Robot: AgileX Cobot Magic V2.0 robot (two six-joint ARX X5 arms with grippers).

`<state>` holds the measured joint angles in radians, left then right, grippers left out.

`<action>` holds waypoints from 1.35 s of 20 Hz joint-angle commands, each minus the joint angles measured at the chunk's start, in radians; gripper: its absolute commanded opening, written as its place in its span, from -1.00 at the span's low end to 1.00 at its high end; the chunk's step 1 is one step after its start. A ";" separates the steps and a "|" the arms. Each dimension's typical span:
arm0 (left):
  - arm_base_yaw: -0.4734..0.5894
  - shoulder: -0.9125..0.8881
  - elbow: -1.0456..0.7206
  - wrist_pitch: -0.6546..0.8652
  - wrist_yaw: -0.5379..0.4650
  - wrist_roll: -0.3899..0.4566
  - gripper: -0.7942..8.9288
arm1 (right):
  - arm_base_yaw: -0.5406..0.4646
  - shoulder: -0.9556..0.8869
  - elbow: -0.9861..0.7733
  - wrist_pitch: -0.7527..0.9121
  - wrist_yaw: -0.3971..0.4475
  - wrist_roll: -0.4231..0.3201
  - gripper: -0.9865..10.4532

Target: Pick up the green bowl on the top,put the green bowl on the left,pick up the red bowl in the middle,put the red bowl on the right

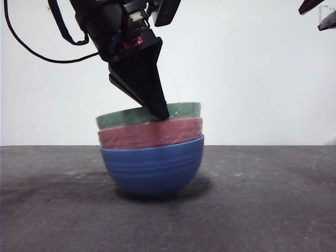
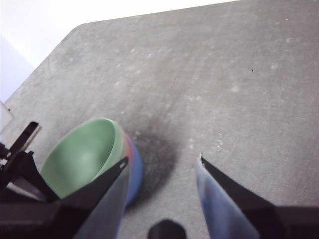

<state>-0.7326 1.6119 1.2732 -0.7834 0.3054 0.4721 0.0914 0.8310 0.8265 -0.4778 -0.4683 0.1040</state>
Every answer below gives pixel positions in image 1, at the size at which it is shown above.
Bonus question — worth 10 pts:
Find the green ribbed bowl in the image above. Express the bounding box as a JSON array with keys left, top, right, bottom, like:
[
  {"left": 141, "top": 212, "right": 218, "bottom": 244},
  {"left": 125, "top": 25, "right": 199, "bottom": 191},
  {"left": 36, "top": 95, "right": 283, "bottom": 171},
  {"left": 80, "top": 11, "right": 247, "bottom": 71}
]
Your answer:
[{"left": 95, "top": 101, "right": 202, "bottom": 131}]

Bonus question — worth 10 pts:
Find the red ribbed bowl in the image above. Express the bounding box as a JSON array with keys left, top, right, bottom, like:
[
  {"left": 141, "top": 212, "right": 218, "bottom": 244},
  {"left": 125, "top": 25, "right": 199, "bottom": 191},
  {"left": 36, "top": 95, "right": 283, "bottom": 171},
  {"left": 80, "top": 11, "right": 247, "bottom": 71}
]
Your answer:
[{"left": 97, "top": 117, "right": 204, "bottom": 148}]

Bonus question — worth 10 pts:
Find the blue ribbed bowl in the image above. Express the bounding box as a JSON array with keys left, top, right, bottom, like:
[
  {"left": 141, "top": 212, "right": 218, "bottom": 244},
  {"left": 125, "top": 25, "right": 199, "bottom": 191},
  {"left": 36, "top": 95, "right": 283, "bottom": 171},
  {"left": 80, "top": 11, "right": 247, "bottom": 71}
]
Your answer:
[{"left": 99, "top": 134, "right": 205, "bottom": 198}]

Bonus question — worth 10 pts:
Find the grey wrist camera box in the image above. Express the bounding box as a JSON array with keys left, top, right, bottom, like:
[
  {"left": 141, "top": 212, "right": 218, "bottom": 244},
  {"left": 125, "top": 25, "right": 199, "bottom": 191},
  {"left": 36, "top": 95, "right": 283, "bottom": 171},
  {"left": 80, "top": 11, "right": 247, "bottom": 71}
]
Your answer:
[{"left": 153, "top": 0, "right": 182, "bottom": 27}]

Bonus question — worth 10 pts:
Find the thick black cable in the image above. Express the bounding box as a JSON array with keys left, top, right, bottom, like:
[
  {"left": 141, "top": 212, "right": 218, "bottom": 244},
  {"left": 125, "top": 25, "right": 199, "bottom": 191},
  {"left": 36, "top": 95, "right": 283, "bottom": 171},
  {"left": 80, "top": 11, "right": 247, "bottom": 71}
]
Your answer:
[{"left": 48, "top": 0, "right": 91, "bottom": 45}]

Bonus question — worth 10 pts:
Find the thin black cable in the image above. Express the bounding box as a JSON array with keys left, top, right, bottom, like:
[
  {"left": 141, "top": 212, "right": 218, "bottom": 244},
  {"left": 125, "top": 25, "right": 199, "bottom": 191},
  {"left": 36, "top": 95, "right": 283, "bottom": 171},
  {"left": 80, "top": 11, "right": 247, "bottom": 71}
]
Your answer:
[{"left": 4, "top": 0, "right": 102, "bottom": 64}]

